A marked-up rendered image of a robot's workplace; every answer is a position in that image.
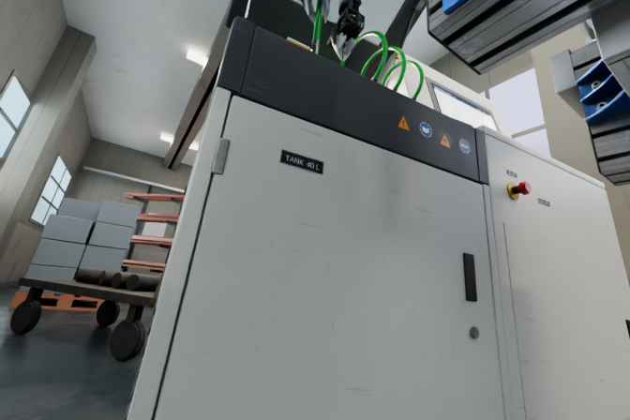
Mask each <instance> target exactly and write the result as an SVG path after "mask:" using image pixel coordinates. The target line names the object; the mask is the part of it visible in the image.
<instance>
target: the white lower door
mask: <svg viewBox="0 0 630 420"><path fill-rule="evenodd" d="M212 173H213V177H212V181H211V186H210V189H209V193H208V197H207V201H206V205H205V208H204V212H203V217H202V224H201V228H200V231H199V235H198V239H197V244H196V247H195V251H194V255H193V259H192V263H191V266H190V270H189V275H188V279H187V286H186V289H185V293H184V297H183V301H182V306H181V309H180V313H179V317H178V321H177V325H176V328H175V332H174V337H173V341H172V347H171V351H170V355H169V359H168V364H167V367H166V371H165V375H164V379H163V383H162V386H161V390H160V395H159V399H158V403H157V409H156V413H155V417H154V420H504V418H503V399H502V389H501V378H500V369H499V358H498V348H497V339H496V328H495V318H494V308H493V298H492V288H491V278H490V268H489V257H488V239H487V228H486V219H485V208H484V198H483V189H482V185H480V184H477V183H474V182H473V181H470V180H467V179H464V178H462V177H459V176H456V175H453V174H451V173H449V172H444V171H442V170H439V169H436V168H433V167H431V166H428V165H426V164H423V163H420V162H418V161H415V160H412V159H409V158H407V157H403V156H400V155H398V154H395V153H392V152H389V151H387V150H384V149H381V148H379V147H377V146H374V145H371V144H368V143H366V142H361V141H358V140H356V139H354V138H351V137H348V136H345V135H343V134H340V133H337V132H335V131H333V130H330V129H327V128H324V127H320V126H317V125H314V124H312V123H309V122H307V121H304V120H302V119H299V118H296V117H293V116H291V115H288V114H286V113H283V112H279V111H276V110H273V109H270V108H268V107H265V106H263V105H260V104H258V103H255V102H252V101H249V100H247V99H244V98H241V97H238V96H233V97H232V100H231V104H230V108H229V111H228V115H227V119H226V124H225V128H224V131H223V135H222V138H219V142H218V146H217V152H216V156H215V160H214V165H213V169H212Z"/></svg>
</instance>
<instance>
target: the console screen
mask: <svg viewBox="0 0 630 420"><path fill-rule="evenodd" d="M424 77H425V80H426V83H427V88H428V91H429V94H430V97H431V100H432V103H433V107H434V110H436V111H438V112H440V113H444V114H446V115H448V116H450V117H452V118H455V119H457V120H459V121H462V122H465V123H467V124H470V125H472V126H473V127H474V128H477V127H479V126H481V125H485V126H487V127H489V128H492V129H494V130H496V131H499V132H501V131H500V129H499V126H498V124H497V122H496V120H495V118H494V116H493V113H492V111H491V110H489V109H487V108H485V107H483V106H481V105H479V104H478V103H476V102H474V101H472V100H470V99H468V98H466V97H464V96H462V95H461V94H459V93H457V92H455V91H453V90H451V89H449V88H447V87H445V86H443V85H442V84H440V83H438V82H435V81H433V80H431V79H430V78H428V77H426V76H424Z"/></svg>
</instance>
